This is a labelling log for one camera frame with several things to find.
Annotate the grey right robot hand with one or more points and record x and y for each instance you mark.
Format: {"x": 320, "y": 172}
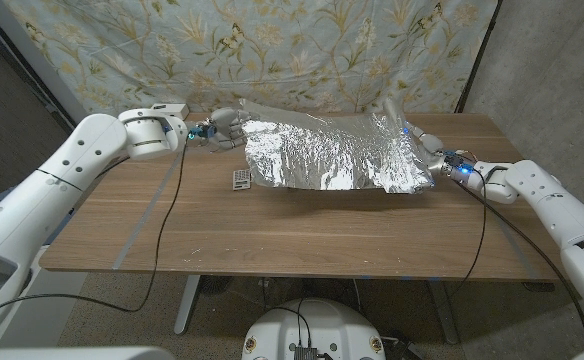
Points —
{"x": 434, "y": 150}

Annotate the black power adapter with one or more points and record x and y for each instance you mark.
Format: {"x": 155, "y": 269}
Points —
{"x": 402, "y": 347}

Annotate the white table leg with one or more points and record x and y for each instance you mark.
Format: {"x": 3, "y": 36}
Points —
{"x": 444, "y": 312}
{"x": 186, "y": 305}

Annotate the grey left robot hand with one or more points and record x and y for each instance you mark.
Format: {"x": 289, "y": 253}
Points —
{"x": 224, "y": 129}

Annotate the white power strip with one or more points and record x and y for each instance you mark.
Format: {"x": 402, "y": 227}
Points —
{"x": 172, "y": 109}

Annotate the black round fan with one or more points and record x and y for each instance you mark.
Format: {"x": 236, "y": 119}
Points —
{"x": 217, "y": 285}

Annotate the small grey calculator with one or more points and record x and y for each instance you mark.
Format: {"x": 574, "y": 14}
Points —
{"x": 241, "y": 181}

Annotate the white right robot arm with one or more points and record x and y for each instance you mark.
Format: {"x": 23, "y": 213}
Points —
{"x": 557, "y": 215}

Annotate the black torso connector box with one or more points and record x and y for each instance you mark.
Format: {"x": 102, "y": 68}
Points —
{"x": 305, "y": 353}

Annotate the floral printed backdrop cloth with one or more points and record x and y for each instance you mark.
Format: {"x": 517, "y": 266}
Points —
{"x": 272, "y": 55}

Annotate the black backdrop pole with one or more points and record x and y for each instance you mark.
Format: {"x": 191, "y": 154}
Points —
{"x": 474, "y": 62}

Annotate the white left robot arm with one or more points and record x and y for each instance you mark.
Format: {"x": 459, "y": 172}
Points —
{"x": 57, "y": 190}

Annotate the crinkled aluminum foil roll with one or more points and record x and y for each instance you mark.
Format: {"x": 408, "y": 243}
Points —
{"x": 332, "y": 155}

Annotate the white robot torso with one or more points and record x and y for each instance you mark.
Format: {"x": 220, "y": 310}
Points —
{"x": 317, "y": 325}

